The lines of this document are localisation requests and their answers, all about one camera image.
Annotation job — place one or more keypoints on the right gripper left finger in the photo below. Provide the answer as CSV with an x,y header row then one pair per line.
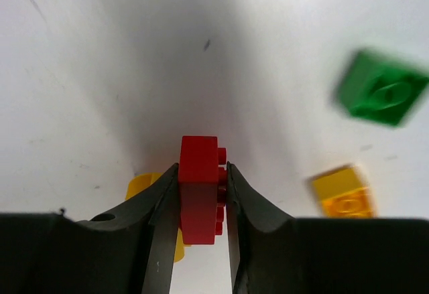
x,y
127,249

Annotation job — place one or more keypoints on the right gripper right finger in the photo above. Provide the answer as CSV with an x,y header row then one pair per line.
x,y
273,252

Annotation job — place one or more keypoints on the orange lego brick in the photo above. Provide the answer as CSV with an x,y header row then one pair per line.
x,y
343,193

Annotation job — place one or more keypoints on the red 2x4 lego brick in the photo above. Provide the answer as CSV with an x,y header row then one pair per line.
x,y
202,179

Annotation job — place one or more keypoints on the green printed lego brick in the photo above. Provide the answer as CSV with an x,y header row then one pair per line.
x,y
381,88

